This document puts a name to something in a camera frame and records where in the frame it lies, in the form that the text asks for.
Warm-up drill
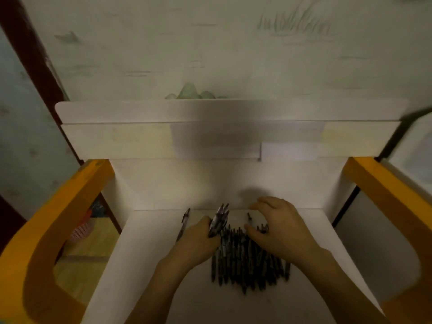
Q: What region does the person's right hand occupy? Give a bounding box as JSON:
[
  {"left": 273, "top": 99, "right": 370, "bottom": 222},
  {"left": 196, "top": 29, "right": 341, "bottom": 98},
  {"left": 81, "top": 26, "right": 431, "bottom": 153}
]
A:
[{"left": 243, "top": 196, "right": 324, "bottom": 270}]

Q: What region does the person's left hand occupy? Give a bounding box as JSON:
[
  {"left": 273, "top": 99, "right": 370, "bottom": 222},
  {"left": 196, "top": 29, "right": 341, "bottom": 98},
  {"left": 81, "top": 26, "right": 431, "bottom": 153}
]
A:
[{"left": 160, "top": 216, "right": 222, "bottom": 272}]

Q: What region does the black gel pen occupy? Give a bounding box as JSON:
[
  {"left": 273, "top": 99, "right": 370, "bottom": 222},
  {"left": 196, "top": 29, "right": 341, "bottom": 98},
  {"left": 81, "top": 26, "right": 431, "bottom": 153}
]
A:
[{"left": 175, "top": 208, "right": 191, "bottom": 243}]

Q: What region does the bunch of black pens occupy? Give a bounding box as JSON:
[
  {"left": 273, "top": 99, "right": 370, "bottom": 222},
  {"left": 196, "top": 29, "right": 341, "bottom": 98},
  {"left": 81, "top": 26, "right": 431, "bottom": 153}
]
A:
[{"left": 207, "top": 203, "right": 230, "bottom": 239}]

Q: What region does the pile of black pens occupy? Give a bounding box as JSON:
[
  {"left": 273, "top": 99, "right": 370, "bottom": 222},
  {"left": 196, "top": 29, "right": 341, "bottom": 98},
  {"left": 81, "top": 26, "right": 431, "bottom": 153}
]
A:
[{"left": 210, "top": 212, "right": 292, "bottom": 296}]

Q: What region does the person's left forearm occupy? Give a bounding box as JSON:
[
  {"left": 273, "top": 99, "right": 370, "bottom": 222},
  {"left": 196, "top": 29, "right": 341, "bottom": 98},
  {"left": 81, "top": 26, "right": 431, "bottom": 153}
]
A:
[{"left": 125, "top": 259, "right": 193, "bottom": 324}]

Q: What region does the person's right forearm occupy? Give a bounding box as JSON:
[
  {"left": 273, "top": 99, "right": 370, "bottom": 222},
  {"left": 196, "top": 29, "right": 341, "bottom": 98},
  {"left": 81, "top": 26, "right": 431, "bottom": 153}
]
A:
[{"left": 297, "top": 249, "right": 389, "bottom": 324}]

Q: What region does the small white paper strip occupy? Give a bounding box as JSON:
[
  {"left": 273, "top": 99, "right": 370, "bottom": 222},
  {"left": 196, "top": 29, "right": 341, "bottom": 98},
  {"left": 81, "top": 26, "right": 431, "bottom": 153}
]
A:
[{"left": 260, "top": 141, "right": 320, "bottom": 162}]

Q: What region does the blue bag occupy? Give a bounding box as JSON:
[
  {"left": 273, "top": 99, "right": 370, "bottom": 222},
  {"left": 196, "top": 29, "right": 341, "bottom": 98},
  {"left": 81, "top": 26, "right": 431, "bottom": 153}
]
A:
[{"left": 89, "top": 198, "right": 106, "bottom": 218}]

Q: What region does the large white paper sheet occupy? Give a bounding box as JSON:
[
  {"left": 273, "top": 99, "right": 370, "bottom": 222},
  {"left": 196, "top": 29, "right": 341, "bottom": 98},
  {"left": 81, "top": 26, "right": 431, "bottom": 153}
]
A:
[{"left": 170, "top": 121, "right": 324, "bottom": 160}]

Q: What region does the red plastic basket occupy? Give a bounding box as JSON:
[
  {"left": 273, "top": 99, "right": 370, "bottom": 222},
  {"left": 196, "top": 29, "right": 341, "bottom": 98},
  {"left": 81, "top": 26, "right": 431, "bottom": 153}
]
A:
[{"left": 69, "top": 209, "right": 97, "bottom": 243}]

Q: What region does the dark brown corner trim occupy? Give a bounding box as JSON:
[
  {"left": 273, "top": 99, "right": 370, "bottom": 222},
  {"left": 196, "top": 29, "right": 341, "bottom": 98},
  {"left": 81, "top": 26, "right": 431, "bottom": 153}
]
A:
[{"left": 0, "top": 0, "right": 123, "bottom": 235}]

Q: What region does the dark brown door frame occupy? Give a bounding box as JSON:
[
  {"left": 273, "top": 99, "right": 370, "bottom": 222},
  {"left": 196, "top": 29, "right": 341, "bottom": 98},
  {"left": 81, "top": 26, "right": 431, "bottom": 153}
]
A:
[{"left": 0, "top": 195, "right": 27, "bottom": 253}]

